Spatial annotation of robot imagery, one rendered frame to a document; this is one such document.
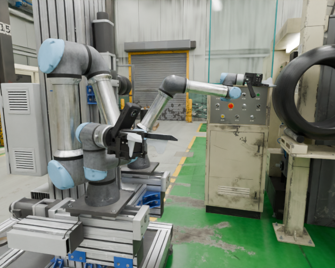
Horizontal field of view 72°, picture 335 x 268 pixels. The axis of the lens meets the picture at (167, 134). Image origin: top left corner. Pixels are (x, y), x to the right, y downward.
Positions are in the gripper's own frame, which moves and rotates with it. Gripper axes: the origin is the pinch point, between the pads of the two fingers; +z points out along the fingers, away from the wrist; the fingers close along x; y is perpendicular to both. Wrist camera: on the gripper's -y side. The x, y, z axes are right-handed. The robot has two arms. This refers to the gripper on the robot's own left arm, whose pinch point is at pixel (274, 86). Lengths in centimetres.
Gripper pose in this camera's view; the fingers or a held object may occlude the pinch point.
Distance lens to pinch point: 171.6
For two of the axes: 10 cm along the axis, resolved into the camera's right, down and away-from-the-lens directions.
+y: 1.2, -9.7, -2.0
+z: 9.6, 1.6, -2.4
